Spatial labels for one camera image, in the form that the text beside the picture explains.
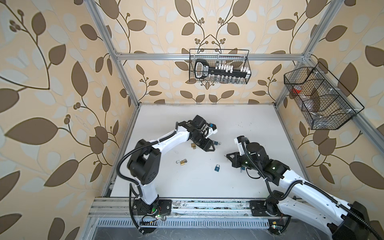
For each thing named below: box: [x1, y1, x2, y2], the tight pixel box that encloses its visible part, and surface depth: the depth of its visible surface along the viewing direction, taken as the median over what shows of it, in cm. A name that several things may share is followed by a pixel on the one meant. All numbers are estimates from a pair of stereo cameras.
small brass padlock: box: [176, 158, 188, 166], surface depth 93 cm
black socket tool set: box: [194, 59, 252, 80], surface depth 85 cm
